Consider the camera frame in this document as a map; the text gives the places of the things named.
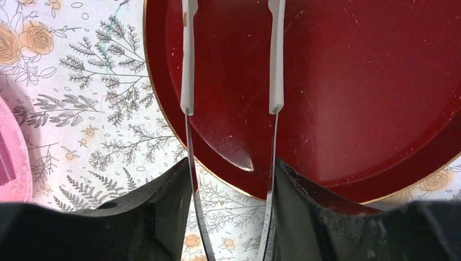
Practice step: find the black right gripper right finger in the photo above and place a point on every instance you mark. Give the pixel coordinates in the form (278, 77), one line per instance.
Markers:
(313, 223)

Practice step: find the pink three-tier cake stand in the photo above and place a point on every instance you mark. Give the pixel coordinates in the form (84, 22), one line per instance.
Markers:
(16, 175)

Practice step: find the dark red round tray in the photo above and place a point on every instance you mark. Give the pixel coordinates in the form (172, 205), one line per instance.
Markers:
(371, 96)

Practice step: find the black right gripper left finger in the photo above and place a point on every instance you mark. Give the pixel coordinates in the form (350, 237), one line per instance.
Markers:
(147, 223)

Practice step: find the floral patterned tablecloth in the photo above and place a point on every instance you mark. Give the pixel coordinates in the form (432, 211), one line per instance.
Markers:
(74, 75)

